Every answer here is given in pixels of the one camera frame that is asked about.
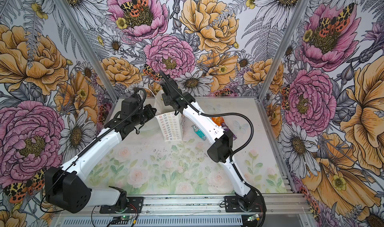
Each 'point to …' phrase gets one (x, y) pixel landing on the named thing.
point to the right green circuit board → (255, 217)
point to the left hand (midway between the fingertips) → (156, 113)
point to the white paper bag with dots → (171, 123)
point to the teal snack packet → (199, 132)
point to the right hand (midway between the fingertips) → (171, 97)
